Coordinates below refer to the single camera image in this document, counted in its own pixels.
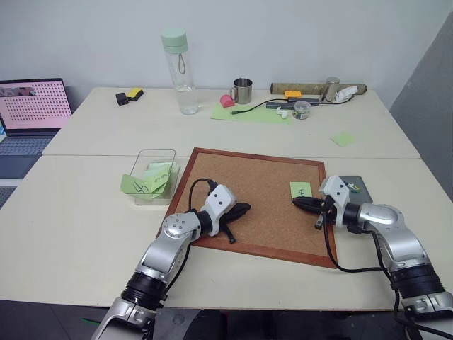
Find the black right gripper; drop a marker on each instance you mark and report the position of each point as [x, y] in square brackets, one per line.
[327, 209]

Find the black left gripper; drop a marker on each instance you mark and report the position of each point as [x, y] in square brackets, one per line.
[230, 214]

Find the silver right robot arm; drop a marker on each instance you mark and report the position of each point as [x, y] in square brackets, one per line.
[396, 230]

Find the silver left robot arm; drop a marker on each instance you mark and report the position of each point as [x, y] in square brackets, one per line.
[166, 248]

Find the green sticky note with mark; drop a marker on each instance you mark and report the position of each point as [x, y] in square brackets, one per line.
[301, 189]

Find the dark grey tray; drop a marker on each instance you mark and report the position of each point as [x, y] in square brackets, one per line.
[362, 196]

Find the blank green sticky note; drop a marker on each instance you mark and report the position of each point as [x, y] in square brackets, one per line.
[343, 139]

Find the green sticky notes in tray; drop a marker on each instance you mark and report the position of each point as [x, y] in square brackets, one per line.
[152, 202]

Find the green note with small writing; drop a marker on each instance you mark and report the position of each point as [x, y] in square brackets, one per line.
[159, 182]

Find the plain green note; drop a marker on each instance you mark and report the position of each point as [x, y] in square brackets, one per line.
[161, 166]

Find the clear plastic box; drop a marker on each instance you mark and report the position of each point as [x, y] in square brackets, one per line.
[155, 156]

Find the green note with zigzag scribble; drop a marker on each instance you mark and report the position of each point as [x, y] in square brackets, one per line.
[134, 184]

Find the small black box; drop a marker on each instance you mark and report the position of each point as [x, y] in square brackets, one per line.
[122, 98]

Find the wood framed cork board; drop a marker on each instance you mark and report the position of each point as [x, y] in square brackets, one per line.
[262, 198]

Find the round clear pushpin container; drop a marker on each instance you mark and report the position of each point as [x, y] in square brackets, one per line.
[302, 110]

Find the small white object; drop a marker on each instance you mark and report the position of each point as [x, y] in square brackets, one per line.
[282, 113]

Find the large green paper sheet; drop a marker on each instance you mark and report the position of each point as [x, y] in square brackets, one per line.
[247, 115]

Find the grey usb hub bar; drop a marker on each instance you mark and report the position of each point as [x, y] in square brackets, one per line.
[276, 105]

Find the yellow toy brick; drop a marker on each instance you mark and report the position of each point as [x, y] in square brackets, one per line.
[293, 94]

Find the pink arched block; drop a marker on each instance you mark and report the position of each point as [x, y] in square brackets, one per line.
[226, 101]

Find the crumpled white paper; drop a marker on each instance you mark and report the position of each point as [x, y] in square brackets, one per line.
[345, 94]

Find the silver metal cylinder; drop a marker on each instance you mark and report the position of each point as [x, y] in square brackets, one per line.
[330, 90]

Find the long brown roll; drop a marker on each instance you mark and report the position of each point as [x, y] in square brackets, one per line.
[301, 88]

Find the steel mug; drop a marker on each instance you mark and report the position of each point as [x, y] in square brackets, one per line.
[243, 91]

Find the clear bottle with green lid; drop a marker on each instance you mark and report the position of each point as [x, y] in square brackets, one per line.
[180, 71]

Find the yellow and black eraser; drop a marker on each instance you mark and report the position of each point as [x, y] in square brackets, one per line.
[135, 93]

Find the open laptop with pink screen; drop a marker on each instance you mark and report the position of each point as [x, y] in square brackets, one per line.
[32, 110]

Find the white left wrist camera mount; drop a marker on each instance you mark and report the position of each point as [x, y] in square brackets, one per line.
[219, 202]

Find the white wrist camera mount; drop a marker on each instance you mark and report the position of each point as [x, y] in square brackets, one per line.
[336, 191]
[219, 202]

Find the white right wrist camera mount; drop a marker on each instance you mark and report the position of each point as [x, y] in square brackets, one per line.
[336, 191]

